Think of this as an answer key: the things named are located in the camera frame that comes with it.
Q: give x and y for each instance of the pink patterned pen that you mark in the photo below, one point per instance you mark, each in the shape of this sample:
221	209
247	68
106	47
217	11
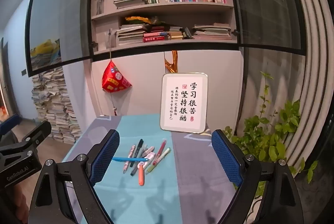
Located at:
129	158

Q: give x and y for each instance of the stack of white paper booklets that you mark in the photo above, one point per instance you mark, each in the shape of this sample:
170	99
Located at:
130	34

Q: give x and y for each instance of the wide stack of pale books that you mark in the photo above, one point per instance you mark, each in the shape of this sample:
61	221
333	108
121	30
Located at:
211	32

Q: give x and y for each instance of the yellow bag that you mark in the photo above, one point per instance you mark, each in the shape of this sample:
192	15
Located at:
44	47

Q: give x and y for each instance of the tall pile of books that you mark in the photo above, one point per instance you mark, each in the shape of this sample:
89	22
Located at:
57	109

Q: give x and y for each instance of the green leafy plant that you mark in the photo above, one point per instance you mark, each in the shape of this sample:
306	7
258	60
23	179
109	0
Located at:
271	140

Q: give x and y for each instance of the yellow green garland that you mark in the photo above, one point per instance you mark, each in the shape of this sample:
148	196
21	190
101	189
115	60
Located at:
138	20

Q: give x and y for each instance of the small stack of mixed books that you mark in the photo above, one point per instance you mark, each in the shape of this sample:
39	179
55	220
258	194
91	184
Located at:
180	33

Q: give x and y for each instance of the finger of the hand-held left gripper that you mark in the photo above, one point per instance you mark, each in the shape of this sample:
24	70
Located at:
36	132

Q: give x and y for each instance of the stack of red books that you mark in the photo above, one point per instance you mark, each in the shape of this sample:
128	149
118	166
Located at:
155	37

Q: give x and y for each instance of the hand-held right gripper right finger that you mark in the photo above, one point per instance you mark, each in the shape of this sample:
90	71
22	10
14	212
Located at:
227	158

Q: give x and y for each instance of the stack of grey flat books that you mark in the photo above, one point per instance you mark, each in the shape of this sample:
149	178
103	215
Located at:
129	2

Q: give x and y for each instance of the black framed glass door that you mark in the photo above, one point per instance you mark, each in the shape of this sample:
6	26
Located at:
60	4
266	4

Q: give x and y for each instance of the grey pleated curtain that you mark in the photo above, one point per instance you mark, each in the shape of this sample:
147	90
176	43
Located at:
313	56

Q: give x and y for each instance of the teal and grey tablecloth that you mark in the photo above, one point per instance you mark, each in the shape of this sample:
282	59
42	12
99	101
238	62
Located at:
156	195

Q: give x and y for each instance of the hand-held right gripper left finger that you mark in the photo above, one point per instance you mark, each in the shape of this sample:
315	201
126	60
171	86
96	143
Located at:
104	158

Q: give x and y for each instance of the red pen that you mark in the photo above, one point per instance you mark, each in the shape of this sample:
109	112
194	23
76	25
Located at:
160	150

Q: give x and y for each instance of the framed calligraphy sign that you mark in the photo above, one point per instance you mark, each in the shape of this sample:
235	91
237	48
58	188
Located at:
182	101

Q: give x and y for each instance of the black pen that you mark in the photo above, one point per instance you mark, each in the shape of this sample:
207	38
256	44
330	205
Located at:
139	147

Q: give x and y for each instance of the clear glass jar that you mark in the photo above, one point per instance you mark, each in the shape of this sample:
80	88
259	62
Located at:
100	4

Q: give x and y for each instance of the red pyramid hanging ornament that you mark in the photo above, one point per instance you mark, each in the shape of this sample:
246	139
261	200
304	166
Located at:
114	80

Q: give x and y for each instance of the orange utility knife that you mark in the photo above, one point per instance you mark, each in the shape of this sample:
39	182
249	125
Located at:
141	177

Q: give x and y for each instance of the grey bookshelf cabinet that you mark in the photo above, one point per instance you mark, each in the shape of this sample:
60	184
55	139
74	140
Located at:
182	6

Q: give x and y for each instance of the blue pen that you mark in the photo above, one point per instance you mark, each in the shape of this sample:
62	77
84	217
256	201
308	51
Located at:
125	159

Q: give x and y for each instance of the gold medal with striped ribbon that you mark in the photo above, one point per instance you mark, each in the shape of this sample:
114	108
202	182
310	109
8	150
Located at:
172	62

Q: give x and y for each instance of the grey pen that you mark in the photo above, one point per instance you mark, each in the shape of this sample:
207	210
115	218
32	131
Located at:
134	169

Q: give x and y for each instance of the clear acrylic holder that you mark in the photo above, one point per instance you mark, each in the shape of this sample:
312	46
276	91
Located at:
111	39

